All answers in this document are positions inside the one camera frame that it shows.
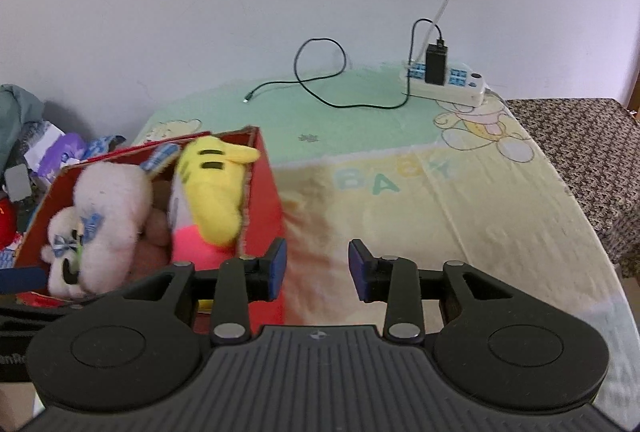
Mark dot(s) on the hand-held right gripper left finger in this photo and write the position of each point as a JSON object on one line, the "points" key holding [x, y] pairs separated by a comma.
{"points": [[277, 269]]}

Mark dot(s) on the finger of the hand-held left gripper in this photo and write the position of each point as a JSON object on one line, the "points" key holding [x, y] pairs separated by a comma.
{"points": [[22, 279]]}

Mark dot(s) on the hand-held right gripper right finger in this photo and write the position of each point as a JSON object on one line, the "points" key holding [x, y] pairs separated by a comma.
{"points": [[357, 269]]}

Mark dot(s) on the green plush toy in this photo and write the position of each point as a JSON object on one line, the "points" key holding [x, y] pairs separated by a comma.
{"points": [[77, 252]]}

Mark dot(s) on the red cardboard box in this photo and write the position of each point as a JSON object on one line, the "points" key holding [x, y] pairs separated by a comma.
{"points": [[265, 192]]}

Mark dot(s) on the yellow tiger plush toy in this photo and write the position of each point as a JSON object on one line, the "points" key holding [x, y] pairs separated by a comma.
{"points": [[215, 197]]}

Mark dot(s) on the white bear plush blue bow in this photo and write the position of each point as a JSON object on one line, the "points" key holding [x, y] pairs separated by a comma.
{"points": [[110, 212]]}

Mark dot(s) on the mauve bear plush toy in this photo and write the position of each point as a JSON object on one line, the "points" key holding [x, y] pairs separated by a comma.
{"points": [[155, 227]]}

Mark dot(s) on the small grey device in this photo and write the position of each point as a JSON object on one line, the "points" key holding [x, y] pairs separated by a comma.
{"points": [[16, 183]]}

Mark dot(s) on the purple plastic bag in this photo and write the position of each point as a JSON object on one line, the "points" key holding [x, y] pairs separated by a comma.
{"points": [[65, 151]]}

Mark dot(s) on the white paper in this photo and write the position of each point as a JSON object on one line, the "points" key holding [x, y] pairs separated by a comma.
{"points": [[42, 139]]}

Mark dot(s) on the blue printed packet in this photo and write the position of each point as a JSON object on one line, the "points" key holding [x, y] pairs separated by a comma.
{"points": [[105, 146]]}

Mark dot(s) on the cream plush plaid bow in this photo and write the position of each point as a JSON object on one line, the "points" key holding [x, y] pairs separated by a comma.
{"points": [[159, 159]]}

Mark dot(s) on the grey-green cloth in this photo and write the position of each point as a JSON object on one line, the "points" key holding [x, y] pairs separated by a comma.
{"points": [[20, 111]]}

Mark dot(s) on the white power strip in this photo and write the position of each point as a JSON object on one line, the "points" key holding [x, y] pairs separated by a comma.
{"points": [[465, 91]]}

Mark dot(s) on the black charger adapter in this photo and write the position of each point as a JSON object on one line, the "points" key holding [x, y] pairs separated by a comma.
{"points": [[436, 66]]}

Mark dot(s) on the brown patterned cloth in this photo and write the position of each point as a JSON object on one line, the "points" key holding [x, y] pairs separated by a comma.
{"points": [[590, 151]]}

